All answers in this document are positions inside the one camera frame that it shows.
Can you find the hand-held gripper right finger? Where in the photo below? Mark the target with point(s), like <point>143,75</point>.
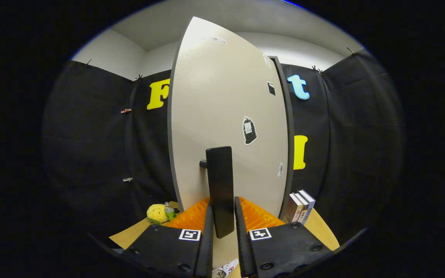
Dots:
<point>280,249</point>

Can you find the white cover book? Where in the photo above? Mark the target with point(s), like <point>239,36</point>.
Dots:
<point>309,200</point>

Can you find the dark grey shoe cabinet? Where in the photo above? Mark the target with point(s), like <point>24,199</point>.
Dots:
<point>289,123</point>

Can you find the white canvas shoe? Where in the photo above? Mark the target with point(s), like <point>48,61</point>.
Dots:
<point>224,269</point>

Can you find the black backdrop cloth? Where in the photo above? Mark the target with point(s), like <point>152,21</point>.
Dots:
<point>87,146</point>

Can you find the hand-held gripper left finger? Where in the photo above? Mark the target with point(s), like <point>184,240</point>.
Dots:
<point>168,247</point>

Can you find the green label drink bottle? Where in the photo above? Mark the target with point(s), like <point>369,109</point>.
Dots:
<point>169,212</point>

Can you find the reddish clothes peg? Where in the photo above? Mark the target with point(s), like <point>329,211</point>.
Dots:
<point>126,111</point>

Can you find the purple spine book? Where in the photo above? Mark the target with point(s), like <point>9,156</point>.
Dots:
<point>303,210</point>

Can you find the yellow pineapple plush toy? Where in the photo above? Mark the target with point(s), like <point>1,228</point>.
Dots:
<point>156,213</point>

